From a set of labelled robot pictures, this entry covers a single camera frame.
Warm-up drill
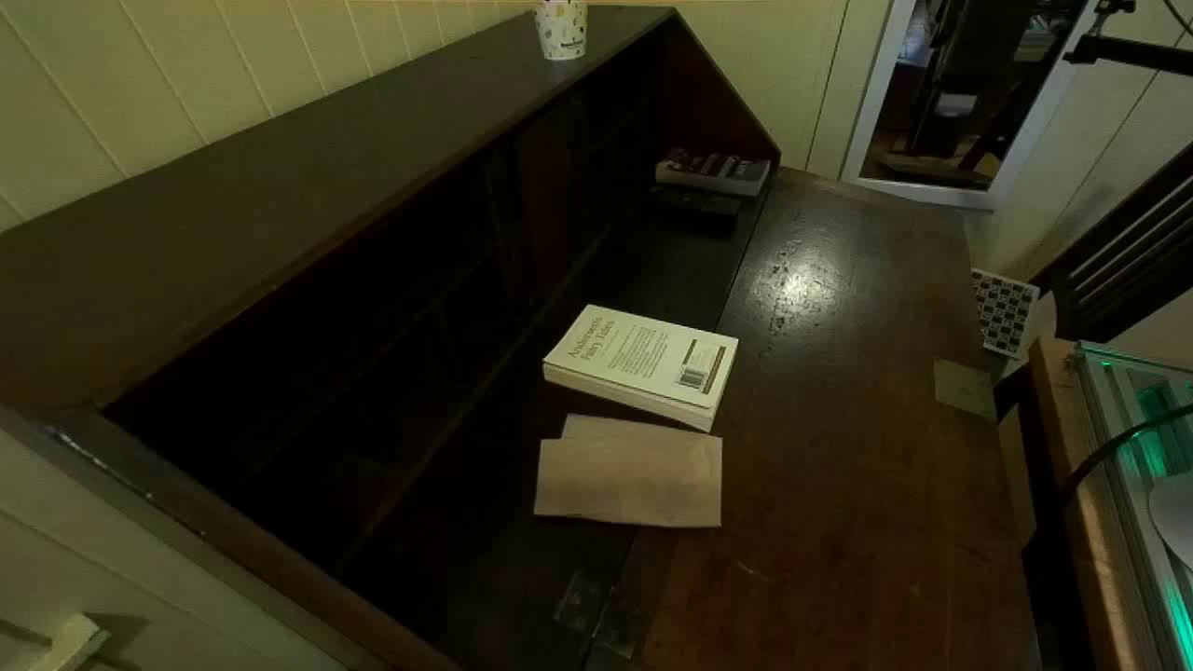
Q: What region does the green lit robot base platform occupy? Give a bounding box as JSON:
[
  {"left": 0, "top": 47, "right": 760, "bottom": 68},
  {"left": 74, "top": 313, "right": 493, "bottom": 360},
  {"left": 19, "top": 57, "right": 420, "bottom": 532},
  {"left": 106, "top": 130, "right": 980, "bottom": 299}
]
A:
[{"left": 1073, "top": 338, "right": 1193, "bottom": 671}]

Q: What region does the white paperback book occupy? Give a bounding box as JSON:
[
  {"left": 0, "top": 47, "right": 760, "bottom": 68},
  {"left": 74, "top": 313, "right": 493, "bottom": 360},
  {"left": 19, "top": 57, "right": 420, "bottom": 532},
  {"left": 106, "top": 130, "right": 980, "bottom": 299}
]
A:
[{"left": 541, "top": 302, "right": 743, "bottom": 437}]

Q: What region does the brown paper envelope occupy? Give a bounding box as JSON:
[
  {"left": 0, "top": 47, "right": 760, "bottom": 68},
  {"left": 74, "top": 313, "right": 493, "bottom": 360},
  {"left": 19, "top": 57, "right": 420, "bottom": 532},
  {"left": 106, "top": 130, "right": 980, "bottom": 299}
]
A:
[{"left": 528, "top": 409, "right": 728, "bottom": 532}]

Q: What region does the metal desk hinge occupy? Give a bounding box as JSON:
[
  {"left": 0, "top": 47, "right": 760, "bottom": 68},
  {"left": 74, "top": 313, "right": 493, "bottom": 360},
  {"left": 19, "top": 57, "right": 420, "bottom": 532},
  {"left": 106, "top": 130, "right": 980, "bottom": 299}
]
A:
[{"left": 552, "top": 568, "right": 649, "bottom": 666}]

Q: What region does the white patterned cup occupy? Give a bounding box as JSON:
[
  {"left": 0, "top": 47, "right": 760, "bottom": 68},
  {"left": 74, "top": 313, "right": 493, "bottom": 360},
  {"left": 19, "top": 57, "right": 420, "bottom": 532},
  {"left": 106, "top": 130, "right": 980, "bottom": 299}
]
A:
[{"left": 533, "top": 0, "right": 589, "bottom": 62}]

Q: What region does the dark wooden secretary desk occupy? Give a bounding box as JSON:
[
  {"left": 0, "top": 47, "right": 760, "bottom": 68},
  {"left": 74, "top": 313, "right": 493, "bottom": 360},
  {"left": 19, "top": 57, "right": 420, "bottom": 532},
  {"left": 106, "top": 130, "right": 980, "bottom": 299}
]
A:
[{"left": 0, "top": 5, "right": 1042, "bottom": 671}]

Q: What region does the small paper note card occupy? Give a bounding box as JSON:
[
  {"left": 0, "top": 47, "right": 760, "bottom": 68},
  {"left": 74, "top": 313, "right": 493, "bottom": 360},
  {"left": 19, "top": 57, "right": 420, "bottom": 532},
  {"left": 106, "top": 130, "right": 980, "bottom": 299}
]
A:
[{"left": 930, "top": 359, "right": 1001, "bottom": 426}]

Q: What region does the white perforated box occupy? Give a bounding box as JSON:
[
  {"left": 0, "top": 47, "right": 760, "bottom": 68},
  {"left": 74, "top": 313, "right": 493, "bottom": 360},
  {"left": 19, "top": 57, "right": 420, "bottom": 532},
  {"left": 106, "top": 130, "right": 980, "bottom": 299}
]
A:
[{"left": 969, "top": 266, "right": 1042, "bottom": 378}]

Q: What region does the white framed doorway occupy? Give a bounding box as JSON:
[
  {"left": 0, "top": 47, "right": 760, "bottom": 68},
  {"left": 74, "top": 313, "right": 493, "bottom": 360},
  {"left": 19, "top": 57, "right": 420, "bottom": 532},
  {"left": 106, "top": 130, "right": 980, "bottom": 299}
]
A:
[{"left": 838, "top": 0, "right": 1097, "bottom": 212}]

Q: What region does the light wooden robot table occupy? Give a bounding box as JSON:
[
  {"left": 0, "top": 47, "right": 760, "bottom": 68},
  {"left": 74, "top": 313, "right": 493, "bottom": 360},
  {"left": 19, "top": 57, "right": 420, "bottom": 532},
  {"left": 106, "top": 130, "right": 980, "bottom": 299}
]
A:
[{"left": 1022, "top": 333, "right": 1166, "bottom": 671}]

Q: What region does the white trim piece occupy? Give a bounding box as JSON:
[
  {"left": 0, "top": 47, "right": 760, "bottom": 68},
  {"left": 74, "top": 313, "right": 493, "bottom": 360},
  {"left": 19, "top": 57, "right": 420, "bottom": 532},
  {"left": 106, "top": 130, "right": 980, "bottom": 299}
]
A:
[{"left": 0, "top": 609, "right": 114, "bottom": 671}]

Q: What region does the dark slatted wooden frame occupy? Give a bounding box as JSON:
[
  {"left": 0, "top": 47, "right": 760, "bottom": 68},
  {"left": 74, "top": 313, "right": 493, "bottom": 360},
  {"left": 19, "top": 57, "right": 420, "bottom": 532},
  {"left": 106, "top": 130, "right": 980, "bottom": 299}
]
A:
[{"left": 1033, "top": 140, "right": 1193, "bottom": 348}]

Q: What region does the black base cable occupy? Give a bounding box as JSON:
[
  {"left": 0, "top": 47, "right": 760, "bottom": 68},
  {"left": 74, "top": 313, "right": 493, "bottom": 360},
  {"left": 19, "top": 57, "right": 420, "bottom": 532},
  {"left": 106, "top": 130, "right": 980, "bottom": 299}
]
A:
[{"left": 1061, "top": 401, "right": 1193, "bottom": 491}]

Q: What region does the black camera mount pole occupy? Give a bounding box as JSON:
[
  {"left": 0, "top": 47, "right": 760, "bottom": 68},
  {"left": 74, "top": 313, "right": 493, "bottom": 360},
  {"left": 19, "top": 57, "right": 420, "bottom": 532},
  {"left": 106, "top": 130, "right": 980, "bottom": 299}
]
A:
[{"left": 1061, "top": 0, "right": 1193, "bottom": 78}]

